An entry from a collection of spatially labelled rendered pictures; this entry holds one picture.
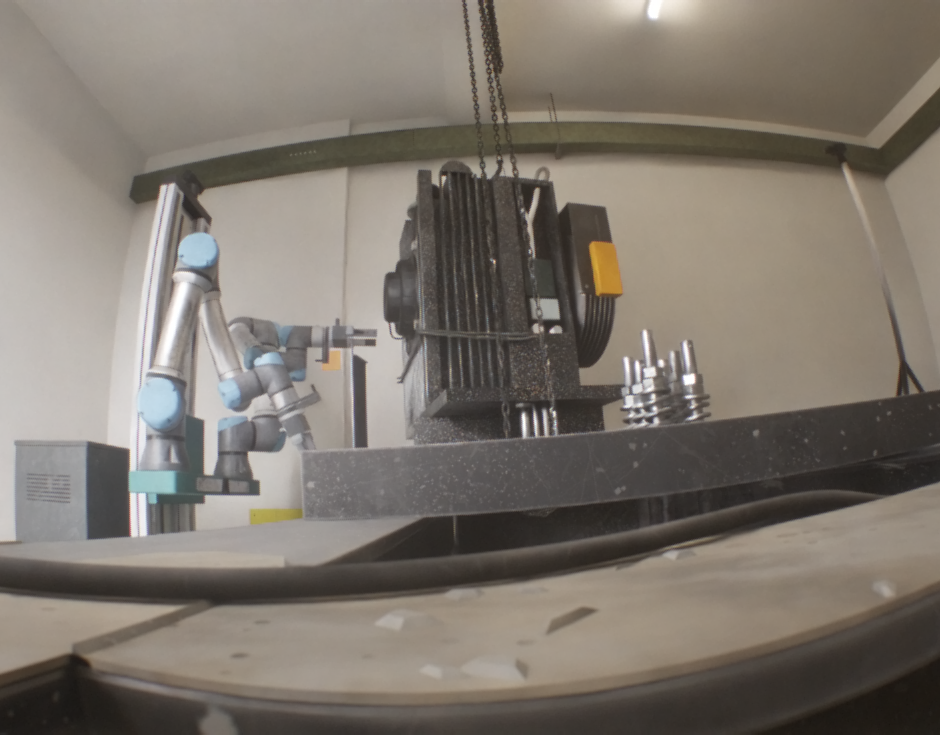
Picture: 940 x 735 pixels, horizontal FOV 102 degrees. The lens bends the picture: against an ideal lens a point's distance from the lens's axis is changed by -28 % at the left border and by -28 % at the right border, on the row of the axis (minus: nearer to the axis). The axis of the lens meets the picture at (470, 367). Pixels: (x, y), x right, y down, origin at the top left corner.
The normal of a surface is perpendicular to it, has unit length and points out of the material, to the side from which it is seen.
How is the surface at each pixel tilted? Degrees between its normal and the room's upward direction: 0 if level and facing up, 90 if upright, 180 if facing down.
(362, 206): 90
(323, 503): 90
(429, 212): 90
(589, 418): 90
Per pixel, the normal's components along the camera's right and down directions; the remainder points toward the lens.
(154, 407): 0.42, -0.11
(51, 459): 0.04, -0.23
